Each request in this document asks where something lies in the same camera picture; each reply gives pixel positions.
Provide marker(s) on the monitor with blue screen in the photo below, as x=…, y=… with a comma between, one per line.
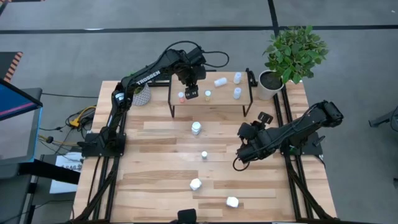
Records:
x=15, y=102

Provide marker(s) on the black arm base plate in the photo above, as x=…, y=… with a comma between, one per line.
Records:
x=93, y=151
x=311, y=147

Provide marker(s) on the orange black striped mat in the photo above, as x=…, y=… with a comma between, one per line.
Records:
x=14, y=65

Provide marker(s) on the white melatonin bottle blue label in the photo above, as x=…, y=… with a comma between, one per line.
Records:
x=195, y=184
x=196, y=127
x=232, y=202

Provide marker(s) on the teal vial white cap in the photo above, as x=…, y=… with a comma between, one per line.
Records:
x=204, y=154

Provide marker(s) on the succulent in triangle-patterned pot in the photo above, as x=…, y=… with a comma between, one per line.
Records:
x=141, y=95

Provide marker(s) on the wooden shelf black metal frame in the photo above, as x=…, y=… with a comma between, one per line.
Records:
x=199, y=84

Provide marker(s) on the black monitor stand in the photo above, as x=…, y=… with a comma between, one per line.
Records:
x=46, y=172

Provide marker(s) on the translucent white vial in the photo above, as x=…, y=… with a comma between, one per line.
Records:
x=220, y=81
x=237, y=77
x=237, y=93

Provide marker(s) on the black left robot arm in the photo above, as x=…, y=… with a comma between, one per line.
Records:
x=161, y=65

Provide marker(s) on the white printed paper sheet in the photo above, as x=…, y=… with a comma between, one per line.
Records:
x=62, y=183

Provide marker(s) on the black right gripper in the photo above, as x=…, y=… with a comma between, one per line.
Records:
x=253, y=147

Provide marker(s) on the black blurry object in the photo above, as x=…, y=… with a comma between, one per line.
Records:
x=186, y=216

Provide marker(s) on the black aluminium frame rail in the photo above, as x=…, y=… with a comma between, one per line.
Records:
x=293, y=186
x=105, y=186

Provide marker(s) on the leafy plant in white pot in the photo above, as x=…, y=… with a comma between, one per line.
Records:
x=292, y=53

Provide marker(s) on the yellow vial white cap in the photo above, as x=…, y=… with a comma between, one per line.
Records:
x=207, y=95

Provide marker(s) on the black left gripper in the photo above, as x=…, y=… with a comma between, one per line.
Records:
x=192, y=70

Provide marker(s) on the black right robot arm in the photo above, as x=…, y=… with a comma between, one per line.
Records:
x=298, y=130

